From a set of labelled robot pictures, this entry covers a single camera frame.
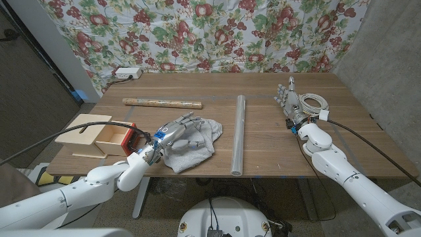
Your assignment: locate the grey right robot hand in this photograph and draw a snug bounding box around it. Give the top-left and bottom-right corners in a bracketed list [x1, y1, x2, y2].
[274, 76, 309, 128]

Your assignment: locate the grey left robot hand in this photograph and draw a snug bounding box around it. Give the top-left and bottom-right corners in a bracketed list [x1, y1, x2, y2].
[151, 111, 207, 155]

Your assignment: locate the grey shirt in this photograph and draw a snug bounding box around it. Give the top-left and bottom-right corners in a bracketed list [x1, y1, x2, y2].
[162, 118, 224, 174]

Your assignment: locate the clear plastic wrap roll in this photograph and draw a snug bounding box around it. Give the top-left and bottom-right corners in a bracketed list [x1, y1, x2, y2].
[230, 94, 247, 177]

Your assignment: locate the brown patterned paper roll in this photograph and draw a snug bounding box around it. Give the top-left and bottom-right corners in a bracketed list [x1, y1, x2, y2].
[122, 97, 203, 110]

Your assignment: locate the grey table leg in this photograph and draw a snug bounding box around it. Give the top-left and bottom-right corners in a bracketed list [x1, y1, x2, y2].
[132, 176, 151, 220]
[297, 177, 319, 222]

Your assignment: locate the white power strip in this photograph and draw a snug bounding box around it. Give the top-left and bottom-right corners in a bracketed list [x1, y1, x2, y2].
[114, 67, 143, 80]

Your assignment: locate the wooden box with slot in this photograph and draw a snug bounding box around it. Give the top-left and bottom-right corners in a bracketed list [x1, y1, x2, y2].
[54, 113, 114, 159]

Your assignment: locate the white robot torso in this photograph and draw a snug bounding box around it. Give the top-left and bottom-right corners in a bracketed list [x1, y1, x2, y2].
[177, 196, 272, 237]

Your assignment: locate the floral fruit print backdrop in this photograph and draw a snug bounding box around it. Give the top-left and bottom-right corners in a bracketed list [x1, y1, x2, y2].
[37, 0, 371, 96]

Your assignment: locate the yellow black floor object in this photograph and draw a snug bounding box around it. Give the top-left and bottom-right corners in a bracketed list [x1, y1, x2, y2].
[35, 170, 77, 187]

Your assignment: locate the person in brown clothing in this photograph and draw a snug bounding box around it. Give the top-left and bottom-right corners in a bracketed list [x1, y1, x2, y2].
[0, 161, 42, 208]

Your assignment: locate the coiled white cable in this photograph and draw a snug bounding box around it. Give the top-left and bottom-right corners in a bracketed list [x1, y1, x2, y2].
[299, 93, 330, 121]

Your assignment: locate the black power cord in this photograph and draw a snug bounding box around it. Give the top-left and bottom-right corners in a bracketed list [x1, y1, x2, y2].
[105, 75, 134, 88]

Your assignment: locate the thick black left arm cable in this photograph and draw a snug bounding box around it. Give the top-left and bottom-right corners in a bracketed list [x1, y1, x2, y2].
[0, 120, 152, 167]

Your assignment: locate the thin black hanging cable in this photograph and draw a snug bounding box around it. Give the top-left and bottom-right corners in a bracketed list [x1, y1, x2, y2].
[294, 133, 337, 223]

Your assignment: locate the black door handle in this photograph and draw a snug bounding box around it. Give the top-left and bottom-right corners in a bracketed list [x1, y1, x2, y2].
[0, 28, 20, 42]

